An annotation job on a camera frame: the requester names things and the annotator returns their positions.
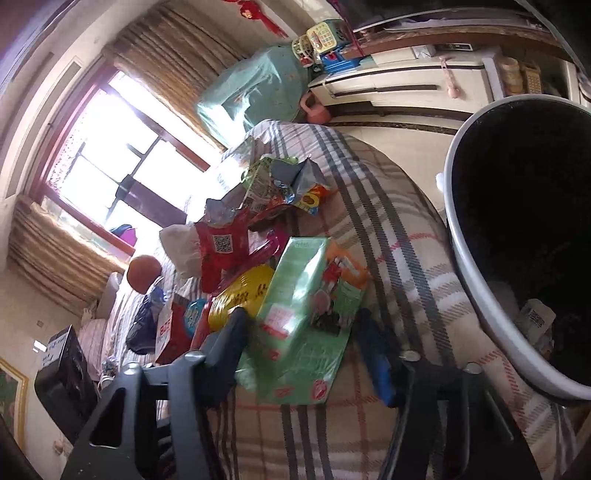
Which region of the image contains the pink plaid sofa cushion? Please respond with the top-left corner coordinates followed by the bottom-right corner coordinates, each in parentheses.
top-left (78, 271), bottom-right (126, 370)

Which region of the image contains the white crumpled tissue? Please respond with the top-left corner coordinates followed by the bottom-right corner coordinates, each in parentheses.
top-left (159, 222), bottom-right (201, 279)

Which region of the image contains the beige left curtain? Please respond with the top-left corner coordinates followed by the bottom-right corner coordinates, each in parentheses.
top-left (8, 195), bottom-right (125, 316)

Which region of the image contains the beige curtain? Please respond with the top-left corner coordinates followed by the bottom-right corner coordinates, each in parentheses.
top-left (8, 195), bottom-right (125, 316)
top-left (102, 1), bottom-right (247, 151)

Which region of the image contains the red round ball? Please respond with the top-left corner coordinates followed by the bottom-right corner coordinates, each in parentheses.
top-left (126, 255), bottom-right (162, 294)

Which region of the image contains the teal cloth covered box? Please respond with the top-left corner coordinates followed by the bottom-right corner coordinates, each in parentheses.
top-left (195, 44), bottom-right (308, 147)

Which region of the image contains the yellow plastic bag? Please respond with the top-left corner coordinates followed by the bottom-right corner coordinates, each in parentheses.
top-left (207, 264), bottom-right (274, 332)

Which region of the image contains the red snack bag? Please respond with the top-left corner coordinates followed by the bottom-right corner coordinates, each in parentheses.
top-left (194, 208), bottom-right (283, 294)

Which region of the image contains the grey foil snack bag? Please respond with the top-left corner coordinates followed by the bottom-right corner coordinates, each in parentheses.
top-left (270, 158), bottom-right (332, 215)

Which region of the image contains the white round trash bin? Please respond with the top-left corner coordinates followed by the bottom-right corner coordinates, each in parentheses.
top-left (443, 94), bottom-right (590, 403)

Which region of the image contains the yellow toy cash register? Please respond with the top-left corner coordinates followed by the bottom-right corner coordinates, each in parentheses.
top-left (290, 19), bottom-right (351, 70)

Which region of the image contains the green carton box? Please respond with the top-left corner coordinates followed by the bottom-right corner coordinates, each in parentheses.
top-left (236, 237), bottom-right (370, 405)

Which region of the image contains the beige right curtain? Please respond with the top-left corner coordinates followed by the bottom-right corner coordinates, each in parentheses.
top-left (102, 1), bottom-right (247, 151)

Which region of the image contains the white TV cabinet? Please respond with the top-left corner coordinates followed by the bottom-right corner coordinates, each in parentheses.
top-left (307, 43), bottom-right (578, 135)

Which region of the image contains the blue dumbbell shaped toy package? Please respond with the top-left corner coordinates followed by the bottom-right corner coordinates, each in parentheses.
top-left (183, 298), bottom-right (208, 338)

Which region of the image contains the green snack pouch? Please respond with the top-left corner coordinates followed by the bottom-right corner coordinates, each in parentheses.
top-left (242, 154), bottom-right (298, 213)

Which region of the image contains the red hanging lantern decoration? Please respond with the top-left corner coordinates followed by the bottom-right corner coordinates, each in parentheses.
top-left (224, 0), bottom-right (287, 39)

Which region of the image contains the plaid blanket table cover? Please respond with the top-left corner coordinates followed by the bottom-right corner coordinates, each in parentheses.
top-left (189, 120), bottom-right (578, 479)

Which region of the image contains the dark blue plastic wrapper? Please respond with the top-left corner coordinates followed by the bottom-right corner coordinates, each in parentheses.
top-left (126, 287), bottom-right (165, 355)

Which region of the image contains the red soda can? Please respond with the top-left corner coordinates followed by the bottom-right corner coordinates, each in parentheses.
top-left (98, 356), bottom-right (119, 390)

